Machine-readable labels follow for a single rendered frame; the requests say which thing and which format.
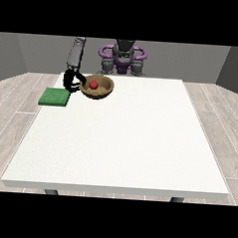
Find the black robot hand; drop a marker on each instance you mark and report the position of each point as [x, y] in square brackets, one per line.
[71, 79]

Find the brown wooden bowl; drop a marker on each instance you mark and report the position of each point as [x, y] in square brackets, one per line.
[101, 90]

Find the small red ball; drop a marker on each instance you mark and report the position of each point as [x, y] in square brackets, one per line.
[93, 85]

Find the green square pad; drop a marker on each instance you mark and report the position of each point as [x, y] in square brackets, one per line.
[54, 97]

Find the grey robot trunk purple rings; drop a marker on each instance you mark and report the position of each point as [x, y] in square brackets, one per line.
[123, 59]

